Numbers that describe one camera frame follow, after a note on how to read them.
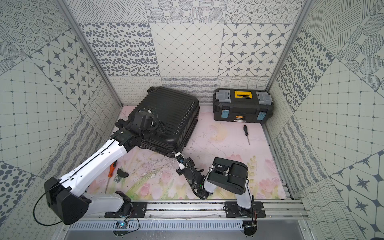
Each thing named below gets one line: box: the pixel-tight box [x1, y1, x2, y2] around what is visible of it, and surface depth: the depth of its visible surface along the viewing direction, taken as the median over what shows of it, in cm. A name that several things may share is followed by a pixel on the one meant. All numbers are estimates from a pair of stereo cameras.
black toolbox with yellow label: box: [213, 88, 274, 124], surface depth 103 cm
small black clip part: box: [113, 168, 130, 184], surface depth 85 cm
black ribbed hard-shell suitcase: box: [116, 86, 200, 158], surface depth 91 cm
